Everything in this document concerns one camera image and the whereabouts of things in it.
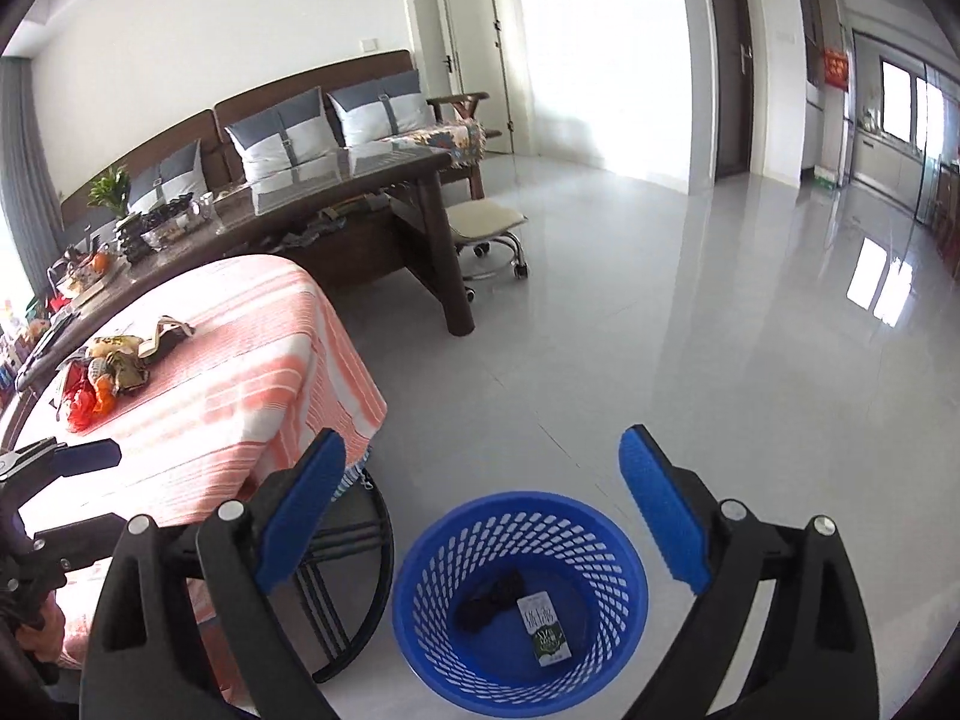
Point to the red white snack wrapper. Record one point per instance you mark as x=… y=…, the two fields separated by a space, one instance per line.
x=75 y=399

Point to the yellow green snack wrapper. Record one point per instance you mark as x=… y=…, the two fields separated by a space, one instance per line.
x=112 y=346

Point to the green white box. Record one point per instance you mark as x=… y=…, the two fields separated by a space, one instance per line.
x=825 y=178

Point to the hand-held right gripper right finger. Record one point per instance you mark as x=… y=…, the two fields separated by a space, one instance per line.
x=667 y=510

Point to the wooden chair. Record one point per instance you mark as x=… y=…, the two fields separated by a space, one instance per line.
x=949 y=217

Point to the dark brown door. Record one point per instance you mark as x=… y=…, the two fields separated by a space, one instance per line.
x=731 y=60

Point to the black crumpled wrapper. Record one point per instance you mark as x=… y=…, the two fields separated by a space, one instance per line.
x=487 y=604

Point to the cushioned stool with wheels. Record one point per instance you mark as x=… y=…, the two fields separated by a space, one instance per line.
x=484 y=219

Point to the dark green wrapper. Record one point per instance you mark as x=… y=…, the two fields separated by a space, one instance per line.
x=126 y=376

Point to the bright window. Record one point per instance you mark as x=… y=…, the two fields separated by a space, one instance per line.
x=896 y=97

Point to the green potted plant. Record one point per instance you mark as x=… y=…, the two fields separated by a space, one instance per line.
x=109 y=191

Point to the green white milk carton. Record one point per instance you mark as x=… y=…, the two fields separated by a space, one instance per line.
x=541 y=626

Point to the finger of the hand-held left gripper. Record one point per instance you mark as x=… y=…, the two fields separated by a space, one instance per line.
x=90 y=456
x=75 y=536

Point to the person's left hand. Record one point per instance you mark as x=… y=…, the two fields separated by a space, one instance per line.
x=41 y=634

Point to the black textured vase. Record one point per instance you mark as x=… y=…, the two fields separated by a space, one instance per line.
x=127 y=240

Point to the grey curtain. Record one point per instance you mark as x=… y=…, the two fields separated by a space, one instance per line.
x=26 y=165

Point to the dark glass side table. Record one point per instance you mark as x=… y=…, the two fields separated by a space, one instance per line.
x=337 y=180

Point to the blue plastic mesh basket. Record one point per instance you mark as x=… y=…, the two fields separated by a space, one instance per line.
x=420 y=562

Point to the black metal table frame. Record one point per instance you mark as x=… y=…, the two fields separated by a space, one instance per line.
x=319 y=615

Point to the dark wooden sofa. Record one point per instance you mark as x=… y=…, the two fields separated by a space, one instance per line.
x=240 y=109

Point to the white door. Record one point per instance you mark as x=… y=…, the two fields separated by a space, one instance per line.
x=448 y=37

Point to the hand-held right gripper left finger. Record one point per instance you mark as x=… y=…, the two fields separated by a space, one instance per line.
x=300 y=510

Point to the orange white snack wrapper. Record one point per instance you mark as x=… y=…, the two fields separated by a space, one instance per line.
x=103 y=397

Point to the grey white pillow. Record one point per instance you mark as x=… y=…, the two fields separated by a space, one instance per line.
x=169 y=176
x=379 y=109
x=277 y=135

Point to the kitchen counter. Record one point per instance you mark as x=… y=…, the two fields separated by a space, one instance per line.
x=889 y=161

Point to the silver brown snack wrapper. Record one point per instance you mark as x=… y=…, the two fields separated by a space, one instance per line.
x=161 y=334

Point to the orange fruit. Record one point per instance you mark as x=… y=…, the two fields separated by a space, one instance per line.
x=102 y=262

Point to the patterned sofa blanket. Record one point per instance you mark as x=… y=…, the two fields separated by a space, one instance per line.
x=457 y=142

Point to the tray with dark tea set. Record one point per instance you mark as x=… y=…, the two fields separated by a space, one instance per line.
x=169 y=219

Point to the red wall poster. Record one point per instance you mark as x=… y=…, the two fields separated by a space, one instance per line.
x=835 y=67

